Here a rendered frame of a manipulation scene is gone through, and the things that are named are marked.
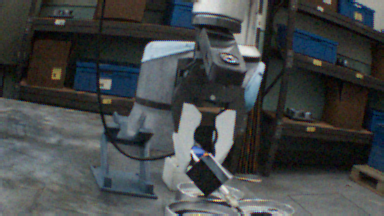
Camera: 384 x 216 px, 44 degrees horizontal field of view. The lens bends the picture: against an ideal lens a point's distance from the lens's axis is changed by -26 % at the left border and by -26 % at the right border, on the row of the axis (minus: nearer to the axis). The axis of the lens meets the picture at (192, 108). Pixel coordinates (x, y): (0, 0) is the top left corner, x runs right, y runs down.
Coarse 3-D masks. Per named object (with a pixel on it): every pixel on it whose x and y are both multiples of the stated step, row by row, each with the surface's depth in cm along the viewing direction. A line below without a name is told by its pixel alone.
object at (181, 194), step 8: (184, 184) 95; (192, 184) 96; (176, 192) 91; (184, 192) 89; (200, 192) 95; (216, 192) 96; (232, 192) 96; (240, 192) 94; (176, 200) 91; (184, 200) 89; (192, 200) 88; (200, 200) 87; (208, 200) 87; (216, 200) 87; (224, 200) 92
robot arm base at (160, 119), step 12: (132, 108) 138; (144, 108) 134; (156, 108) 133; (168, 108) 133; (132, 120) 135; (156, 120) 133; (168, 120) 133; (132, 132) 134; (156, 132) 132; (168, 132) 133; (156, 144) 132; (168, 144) 133
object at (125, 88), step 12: (84, 60) 457; (108, 60) 462; (84, 72) 426; (108, 72) 458; (120, 72) 431; (132, 72) 433; (84, 84) 428; (108, 84) 431; (120, 84) 433; (132, 84) 434; (120, 96) 436; (132, 96) 436
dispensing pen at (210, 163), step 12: (192, 156) 84; (204, 156) 82; (192, 168) 83; (204, 168) 82; (216, 168) 82; (192, 180) 84; (204, 180) 83; (216, 180) 81; (204, 192) 83; (228, 192) 83
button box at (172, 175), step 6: (168, 162) 107; (174, 162) 106; (192, 162) 106; (168, 168) 106; (174, 168) 102; (180, 168) 103; (168, 174) 106; (174, 174) 103; (180, 174) 103; (186, 174) 103; (168, 180) 105; (174, 180) 103; (180, 180) 103; (186, 180) 103; (168, 186) 105; (174, 186) 103
